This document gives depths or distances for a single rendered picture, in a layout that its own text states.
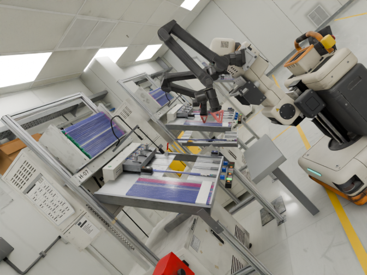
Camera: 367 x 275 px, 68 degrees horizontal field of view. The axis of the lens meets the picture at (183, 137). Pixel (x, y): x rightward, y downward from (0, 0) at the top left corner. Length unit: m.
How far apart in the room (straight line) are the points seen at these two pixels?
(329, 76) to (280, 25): 7.63
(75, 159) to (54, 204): 0.32
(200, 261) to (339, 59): 1.43
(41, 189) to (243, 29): 8.23
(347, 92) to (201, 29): 7.94
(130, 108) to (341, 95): 2.08
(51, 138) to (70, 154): 0.16
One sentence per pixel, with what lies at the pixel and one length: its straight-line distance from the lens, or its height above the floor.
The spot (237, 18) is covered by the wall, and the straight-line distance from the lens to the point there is 9.37.
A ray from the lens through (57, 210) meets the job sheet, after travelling 1.98.
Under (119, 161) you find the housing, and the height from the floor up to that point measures 1.25.
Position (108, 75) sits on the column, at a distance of 5.28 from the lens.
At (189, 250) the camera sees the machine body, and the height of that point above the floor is 0.58.
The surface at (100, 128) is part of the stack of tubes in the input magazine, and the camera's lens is 2.11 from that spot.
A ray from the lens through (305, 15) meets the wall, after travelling 9.46.
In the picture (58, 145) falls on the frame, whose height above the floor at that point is 1.59.
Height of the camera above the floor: 1.21
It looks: 5 degrees down
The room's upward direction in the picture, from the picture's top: 45 degrees counter-clockwise
